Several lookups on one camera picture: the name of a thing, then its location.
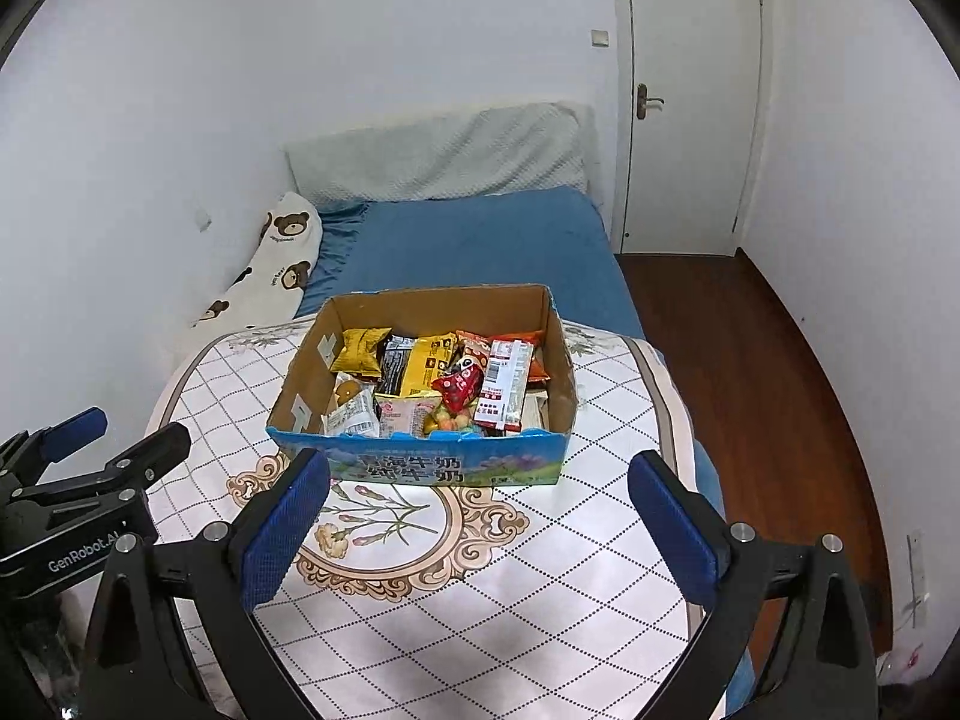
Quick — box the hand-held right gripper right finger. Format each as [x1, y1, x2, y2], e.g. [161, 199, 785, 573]
[628, 451, 878, 720]

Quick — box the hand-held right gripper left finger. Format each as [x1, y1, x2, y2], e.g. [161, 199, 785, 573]
[81, 448, 332, 720]

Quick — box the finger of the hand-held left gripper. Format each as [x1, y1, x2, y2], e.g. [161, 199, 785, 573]
[0, 406, 108, 492]
[11, 422, 192, 512]

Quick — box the cardboard box with blue print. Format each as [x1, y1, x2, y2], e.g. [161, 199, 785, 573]
[266, 283, 580, 486]

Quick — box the plain orange snack packet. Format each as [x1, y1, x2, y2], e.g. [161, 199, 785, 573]
[491, 332, 550, 385]

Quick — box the yellow and black snack packet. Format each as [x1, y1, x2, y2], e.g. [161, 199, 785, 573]
[375, 334, 458, 398]

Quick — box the clear bread packet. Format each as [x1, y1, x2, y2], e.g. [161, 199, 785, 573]
[322, 373, 382, 438]

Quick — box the white quilted floral bed mat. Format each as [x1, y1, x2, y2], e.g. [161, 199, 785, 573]
[142, 317, 728, 720]

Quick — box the pink and white snack packet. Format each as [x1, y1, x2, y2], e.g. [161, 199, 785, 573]
[375, 394, 440, 440]

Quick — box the gold snack packet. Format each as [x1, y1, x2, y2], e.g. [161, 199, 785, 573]
[330, 326, 393, 380]

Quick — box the colourful candy bag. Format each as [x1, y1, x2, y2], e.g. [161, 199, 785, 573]
[424, 401, 488, 440]

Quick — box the white and red snack packet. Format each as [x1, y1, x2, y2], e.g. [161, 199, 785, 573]
[474, 339, 535, 433]

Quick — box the small red snack packet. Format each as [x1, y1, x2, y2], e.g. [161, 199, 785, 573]
[431, 360, 482, 410]

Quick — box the white bear print pillow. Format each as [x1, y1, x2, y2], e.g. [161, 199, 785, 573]
[191, 191, 325, 329]

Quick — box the blue bedsheet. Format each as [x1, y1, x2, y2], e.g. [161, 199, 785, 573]
[296, 187, 755, 720]

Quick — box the grey-white textured pillow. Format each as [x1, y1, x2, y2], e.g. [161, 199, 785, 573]
[283, 99, 593, 203]

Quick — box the white door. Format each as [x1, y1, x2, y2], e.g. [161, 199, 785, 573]
[611, 0, 770, 256]

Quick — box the white wall socket strip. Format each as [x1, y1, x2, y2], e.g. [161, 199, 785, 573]
[906, 531, 924, 627]

